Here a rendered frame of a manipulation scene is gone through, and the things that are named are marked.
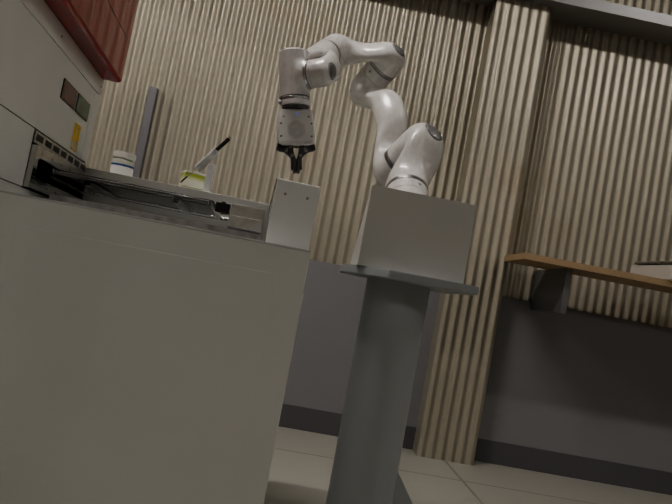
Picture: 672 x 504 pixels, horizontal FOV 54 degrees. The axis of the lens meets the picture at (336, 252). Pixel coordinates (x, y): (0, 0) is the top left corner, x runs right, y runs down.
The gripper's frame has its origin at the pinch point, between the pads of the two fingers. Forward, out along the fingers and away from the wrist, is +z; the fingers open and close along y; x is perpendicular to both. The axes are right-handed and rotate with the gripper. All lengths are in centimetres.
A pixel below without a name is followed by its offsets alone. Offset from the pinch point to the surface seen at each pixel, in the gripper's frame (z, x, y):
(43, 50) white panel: -19, -34, -56
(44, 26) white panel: -23, -36, -55
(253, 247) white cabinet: 24, -46, -13
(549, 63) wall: -86, 168, 159
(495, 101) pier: -61, 156, 121
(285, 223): 18.9, -39.9, -6.0
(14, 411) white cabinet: 54, -45, -58
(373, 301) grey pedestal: 36.6, -20.6, 16.3
